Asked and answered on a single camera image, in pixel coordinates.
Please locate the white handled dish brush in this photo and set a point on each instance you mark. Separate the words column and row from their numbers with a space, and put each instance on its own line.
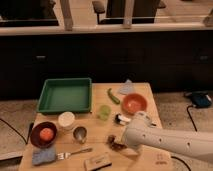
column 122, row 120

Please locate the silver metal fork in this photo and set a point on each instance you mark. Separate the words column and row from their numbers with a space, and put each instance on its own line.
column 65, row 155

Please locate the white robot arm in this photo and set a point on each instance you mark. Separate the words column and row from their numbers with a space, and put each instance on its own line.
column 140, row 131

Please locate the black office chair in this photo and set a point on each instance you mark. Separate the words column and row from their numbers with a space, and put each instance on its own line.
column 144, row 11

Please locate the white round container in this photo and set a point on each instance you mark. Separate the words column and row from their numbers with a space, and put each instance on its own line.
column 66, row 120

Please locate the orange fruit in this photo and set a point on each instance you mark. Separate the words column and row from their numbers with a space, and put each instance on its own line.
column 46, row 134

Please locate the dark red bowl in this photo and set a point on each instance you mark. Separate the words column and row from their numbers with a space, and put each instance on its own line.
column 35, row 138

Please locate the green plastic cup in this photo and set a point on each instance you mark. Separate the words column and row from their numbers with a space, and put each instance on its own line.
column 104, row 112

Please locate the green chili pepper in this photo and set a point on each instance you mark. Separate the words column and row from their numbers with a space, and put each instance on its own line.
column 113, row 98

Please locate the green plastic tray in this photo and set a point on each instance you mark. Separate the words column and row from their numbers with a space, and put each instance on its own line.
column 66, row 94

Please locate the bunch of red grapes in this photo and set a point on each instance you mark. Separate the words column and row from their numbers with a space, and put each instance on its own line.
column 113, row 144

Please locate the orange bowl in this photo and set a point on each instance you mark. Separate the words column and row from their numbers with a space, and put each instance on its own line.
column 133, row 103

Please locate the blue sponge cloth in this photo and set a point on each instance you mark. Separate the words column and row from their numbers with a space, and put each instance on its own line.
column 43, row 156

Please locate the blue device on floor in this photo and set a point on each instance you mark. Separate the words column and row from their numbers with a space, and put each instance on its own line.
column 199, row 99

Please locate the small metal cup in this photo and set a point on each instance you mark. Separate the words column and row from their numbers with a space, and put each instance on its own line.
column 80, row 134

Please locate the wooden block eraser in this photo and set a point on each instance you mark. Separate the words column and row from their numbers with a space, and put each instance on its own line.
column 97, row 162

